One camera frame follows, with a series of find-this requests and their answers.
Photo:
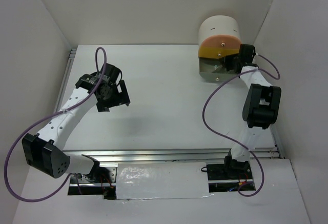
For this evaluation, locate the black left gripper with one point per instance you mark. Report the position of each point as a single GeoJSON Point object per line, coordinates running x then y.
{"type": "Point", "coordinates": [121, 98]}

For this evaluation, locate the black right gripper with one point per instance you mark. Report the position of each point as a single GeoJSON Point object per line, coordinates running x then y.
{"type": "Point", "coordinates": [226, 61]}

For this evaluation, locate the orange drawer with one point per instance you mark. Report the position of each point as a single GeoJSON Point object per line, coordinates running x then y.
{"type": "Point", "coordinates": [221, 41]}

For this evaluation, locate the cream round drawer organizer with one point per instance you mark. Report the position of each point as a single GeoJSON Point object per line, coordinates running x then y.
{"type": "Point", "coordinates": [218, 25]}

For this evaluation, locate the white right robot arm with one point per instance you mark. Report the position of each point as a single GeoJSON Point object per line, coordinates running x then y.
{"type": "Point", "coordinates": [260, 109]}

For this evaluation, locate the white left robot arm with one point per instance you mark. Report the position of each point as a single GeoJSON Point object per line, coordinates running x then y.
{"type": "Point", "coordinates": [44, 150]}

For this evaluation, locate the white foil covered panel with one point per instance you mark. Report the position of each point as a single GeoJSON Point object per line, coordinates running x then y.
{"type": "Point", "coordinates": [170, 180]}

